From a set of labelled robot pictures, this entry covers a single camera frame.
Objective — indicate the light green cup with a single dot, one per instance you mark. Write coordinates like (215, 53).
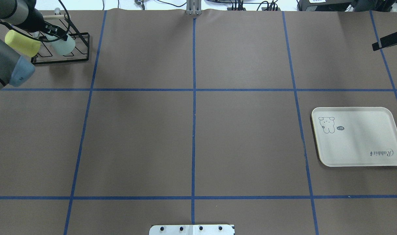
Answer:
(63, 47)

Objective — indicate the black wire cup rack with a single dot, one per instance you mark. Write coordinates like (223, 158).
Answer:
(76, 48)

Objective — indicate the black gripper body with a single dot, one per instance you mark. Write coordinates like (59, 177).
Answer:
(36, 19)

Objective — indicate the yellow cup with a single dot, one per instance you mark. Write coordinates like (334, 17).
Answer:
(23, 44)

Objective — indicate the cream rabbit tray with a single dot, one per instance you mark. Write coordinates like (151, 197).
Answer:
(355, 136)

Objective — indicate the aluminium frame post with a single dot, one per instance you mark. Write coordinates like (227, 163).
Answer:
(193, 7)

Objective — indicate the white central robot pedestal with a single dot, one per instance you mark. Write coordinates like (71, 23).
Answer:
(203, 229)

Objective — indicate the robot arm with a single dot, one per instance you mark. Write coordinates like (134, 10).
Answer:
(27, 30)

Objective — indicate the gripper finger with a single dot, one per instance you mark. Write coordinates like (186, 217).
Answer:
(58, 31)
(385, 42)

